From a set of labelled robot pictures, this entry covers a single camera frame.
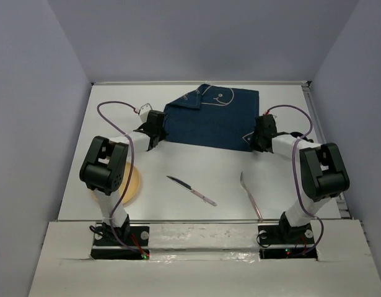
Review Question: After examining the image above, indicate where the dark blue cloth placemat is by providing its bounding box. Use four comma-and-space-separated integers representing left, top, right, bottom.
164, 84, 260, 152

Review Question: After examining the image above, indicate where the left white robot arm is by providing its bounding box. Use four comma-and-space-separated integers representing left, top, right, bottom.
79, 110, 167, 244

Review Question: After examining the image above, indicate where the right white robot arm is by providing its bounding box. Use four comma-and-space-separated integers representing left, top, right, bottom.
250, 114, 350, 243

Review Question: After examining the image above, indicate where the dark blue cup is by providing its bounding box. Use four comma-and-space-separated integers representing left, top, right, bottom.
290, 132, 309, 141

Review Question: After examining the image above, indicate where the yellow plate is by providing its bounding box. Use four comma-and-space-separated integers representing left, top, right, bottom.
90, 162, 143, 205

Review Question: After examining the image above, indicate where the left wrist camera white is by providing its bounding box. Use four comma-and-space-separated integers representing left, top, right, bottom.
136, 103, 152, 123

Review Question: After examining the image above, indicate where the fork with pink handle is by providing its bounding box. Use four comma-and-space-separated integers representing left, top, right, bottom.
240, 172, 263, 222

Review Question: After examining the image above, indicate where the knife with pink handle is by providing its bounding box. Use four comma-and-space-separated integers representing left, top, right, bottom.
167, 175, 217, 207

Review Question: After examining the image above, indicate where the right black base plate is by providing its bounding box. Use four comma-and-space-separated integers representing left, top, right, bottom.
256, 224, 318, 260

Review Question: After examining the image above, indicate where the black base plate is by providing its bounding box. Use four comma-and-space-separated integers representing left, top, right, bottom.
89, 223, 150, 260
256, 224, 318, 260

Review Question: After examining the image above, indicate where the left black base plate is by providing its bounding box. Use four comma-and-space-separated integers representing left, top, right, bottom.
89, 223, 150, 260

